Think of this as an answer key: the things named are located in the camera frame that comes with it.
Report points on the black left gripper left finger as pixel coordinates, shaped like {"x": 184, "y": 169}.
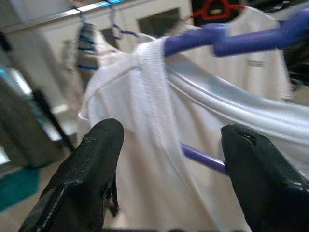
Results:
{"x": 79, "y": 174}

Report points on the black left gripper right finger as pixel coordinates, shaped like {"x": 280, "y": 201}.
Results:
{"x": 260, "y": 183}

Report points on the plain white shirt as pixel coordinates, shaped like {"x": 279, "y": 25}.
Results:
{"x": 149, "y": 120}

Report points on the purple plastic clothes hanger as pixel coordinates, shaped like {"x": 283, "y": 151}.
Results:
{"x": 241, "y": 42}
{"x": 125, "y": 32}

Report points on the red clothes hanger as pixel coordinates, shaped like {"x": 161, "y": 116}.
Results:
{"x": 200, "y": 12}

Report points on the black clothes rack pole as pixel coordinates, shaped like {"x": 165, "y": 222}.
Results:
{"x": 51, "y": 118}

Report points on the teal floor mat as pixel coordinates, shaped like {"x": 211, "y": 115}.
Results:
{"x": 17, "y": 188}

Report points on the white T-shirt small print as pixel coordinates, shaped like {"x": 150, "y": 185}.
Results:
{"x": 253, "y": 72}

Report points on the white hanging shirt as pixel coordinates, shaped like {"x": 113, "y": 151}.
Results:
{"x": 108, "y": 55}

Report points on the silver clothes rack rail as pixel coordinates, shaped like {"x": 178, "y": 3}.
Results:
{"x": 48, "y": 18}

